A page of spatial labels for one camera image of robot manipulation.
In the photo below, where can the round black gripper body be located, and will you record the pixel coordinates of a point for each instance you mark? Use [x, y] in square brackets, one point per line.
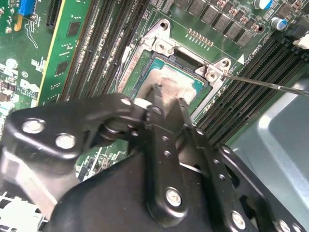
[108, 205]

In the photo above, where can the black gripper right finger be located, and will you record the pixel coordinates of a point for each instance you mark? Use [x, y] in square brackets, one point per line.
[210, 149]

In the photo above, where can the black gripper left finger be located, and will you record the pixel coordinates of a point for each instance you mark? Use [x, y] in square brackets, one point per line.
[72, 116]

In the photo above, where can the thin metal locking lever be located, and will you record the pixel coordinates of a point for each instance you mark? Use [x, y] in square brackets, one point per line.
[118, 75]
[265, 84]

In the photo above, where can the silver green CPU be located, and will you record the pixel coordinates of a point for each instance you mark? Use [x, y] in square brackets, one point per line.
[173, 79]

